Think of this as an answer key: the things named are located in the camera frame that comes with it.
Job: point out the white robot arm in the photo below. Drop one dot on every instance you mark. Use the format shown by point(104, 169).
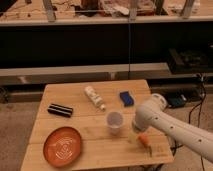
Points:
point(151, 113)

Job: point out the orange ceramic bowl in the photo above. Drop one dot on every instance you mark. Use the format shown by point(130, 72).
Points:
point(62, 147)

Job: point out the white tube bottle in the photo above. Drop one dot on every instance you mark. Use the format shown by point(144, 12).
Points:
point(95, 98)

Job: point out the blue sponge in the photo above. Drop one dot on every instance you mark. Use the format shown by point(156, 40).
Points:
point(126, 99)

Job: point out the wooden table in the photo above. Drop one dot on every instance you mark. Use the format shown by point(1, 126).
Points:
point(100, 148)

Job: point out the black striped case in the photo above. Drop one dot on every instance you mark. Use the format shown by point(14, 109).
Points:
point(60, 110)

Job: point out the orange carrot toy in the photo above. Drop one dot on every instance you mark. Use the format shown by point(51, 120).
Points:
point(143, 138)

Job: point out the black power adapter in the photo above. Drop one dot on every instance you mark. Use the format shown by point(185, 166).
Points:
point(175, 100)

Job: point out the black box on shelf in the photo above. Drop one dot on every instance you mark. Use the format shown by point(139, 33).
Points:
point(189, 62)

